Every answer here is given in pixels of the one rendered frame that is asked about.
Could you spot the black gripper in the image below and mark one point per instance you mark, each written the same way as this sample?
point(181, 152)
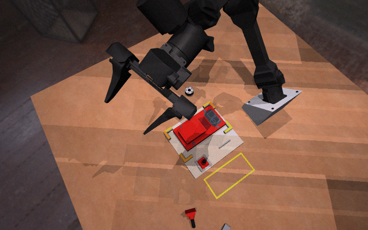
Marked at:
point(123, 60)

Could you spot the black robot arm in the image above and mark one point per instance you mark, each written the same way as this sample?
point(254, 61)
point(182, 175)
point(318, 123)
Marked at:
point(187, 23)

